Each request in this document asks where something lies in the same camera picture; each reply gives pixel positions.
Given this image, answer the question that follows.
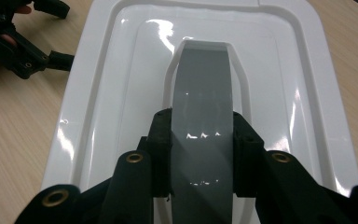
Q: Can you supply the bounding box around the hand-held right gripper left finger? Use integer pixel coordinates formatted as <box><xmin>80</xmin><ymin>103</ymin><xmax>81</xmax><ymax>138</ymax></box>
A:
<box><xmin>98</xmin><ymin>107</ymin><xmax>173</xmax><ymax>224</ymax></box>

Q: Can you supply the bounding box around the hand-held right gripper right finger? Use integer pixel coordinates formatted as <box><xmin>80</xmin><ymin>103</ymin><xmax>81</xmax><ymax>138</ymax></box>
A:
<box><xmin>232</xmin><ymin>110</ymin><xmax>352</xmax><ymax>224</ymax></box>

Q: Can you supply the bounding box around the white lid with grey handle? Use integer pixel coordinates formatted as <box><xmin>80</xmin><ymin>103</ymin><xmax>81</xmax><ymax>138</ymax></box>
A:
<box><xmin>40</xmin><ymin>0</ymin><xmax>358</xmax><ymax>224</ymax></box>

